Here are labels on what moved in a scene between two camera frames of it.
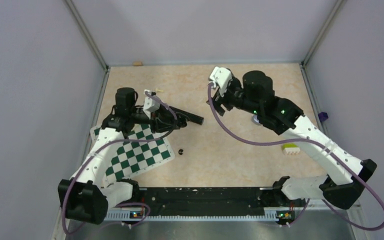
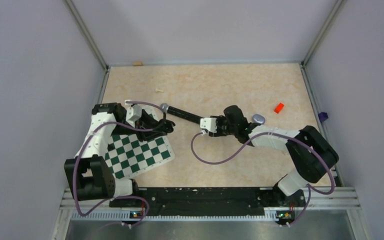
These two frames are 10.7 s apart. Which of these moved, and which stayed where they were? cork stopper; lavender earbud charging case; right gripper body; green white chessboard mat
Moved: right gripper body
Stayed: cork stopper; lavender earbud charging case; green white chessboard mat
